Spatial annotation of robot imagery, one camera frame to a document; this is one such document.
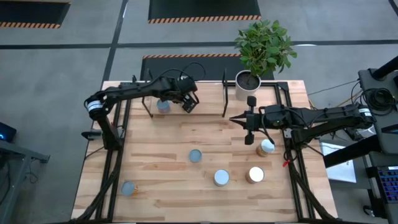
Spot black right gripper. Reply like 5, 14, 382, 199
229, 95, 269, 146

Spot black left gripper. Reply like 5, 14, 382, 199
167, 77, 200, 114

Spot pink and teal box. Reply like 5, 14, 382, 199
156, 98, 172, 114

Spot red corn can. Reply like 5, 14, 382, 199
255, 138, 276, 158

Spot short yellow mushroom can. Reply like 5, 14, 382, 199
188, 148, 203, 164

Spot red labelled food can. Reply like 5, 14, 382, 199
244, 166, 266, 185

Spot green pears can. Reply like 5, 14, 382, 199
213, 169, 231, 187

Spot printed food can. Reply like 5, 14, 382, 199
120, 180, 139, 198

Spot white plant pot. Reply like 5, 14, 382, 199
234, 70, 262, 101

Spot black hazard-striped floor mat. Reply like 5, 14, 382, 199
147, 0, 262, 25
0, 0, 72, 29
140, 53, 274, 82

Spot green leafy plant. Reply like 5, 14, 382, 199
233, 19, 298, 78

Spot black table edge clamp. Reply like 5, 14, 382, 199
81, 130, 103, 141

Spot white sheet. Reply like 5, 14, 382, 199
319, 139, 358, 184

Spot grey equipment cart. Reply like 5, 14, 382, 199
323, 55, 398, 224

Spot blue-lit keyboard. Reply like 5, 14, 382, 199
377, 166, 398, 203

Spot grey metal stand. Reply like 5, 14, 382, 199
0, 139, 50, 223

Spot black device with blue light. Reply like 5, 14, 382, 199
0, 121, 17, 143

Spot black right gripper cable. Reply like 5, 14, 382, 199
258, 106, 277, 146

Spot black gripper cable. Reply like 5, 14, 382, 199
155, 62, 206, 82
258, 106, 277, 146

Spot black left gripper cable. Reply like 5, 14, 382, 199
155, 62, 206, 82

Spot black aluminium table frame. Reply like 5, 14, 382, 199
70, 80, 340, 224

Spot coiled black cable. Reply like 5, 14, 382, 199
361, 88, 398, 109

